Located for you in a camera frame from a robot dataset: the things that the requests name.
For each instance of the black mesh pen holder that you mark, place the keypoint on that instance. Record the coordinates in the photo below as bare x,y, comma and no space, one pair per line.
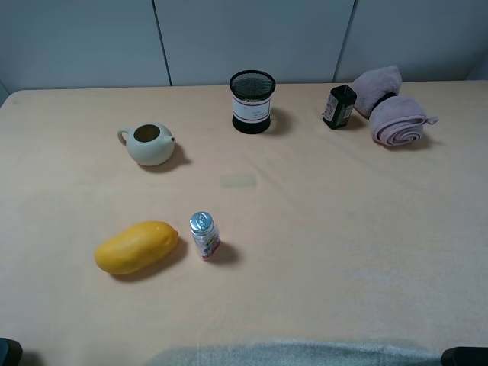
251,92

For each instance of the black object bottom right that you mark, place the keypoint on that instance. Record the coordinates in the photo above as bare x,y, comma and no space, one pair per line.
465,356

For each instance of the black object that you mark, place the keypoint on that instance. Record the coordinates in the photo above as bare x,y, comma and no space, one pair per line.
10,352
465,356

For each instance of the black object bottom left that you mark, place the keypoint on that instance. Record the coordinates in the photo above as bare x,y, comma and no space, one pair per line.
10,352

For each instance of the small silver-capped bottle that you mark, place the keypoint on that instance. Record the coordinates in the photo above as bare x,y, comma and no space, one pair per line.
205,233

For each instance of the pale green ceramic teapot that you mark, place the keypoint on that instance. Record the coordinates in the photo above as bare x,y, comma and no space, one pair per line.
148,144

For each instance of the yellow mango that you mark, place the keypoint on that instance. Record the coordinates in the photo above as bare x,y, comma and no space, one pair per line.
136,248

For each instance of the black rectangular box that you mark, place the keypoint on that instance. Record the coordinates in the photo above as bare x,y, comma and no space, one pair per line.
339,106

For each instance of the rolled pink towel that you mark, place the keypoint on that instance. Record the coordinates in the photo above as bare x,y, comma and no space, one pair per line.
394,120

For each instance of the grey cloth at bottom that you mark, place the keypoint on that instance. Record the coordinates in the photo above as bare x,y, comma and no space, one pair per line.
300,352

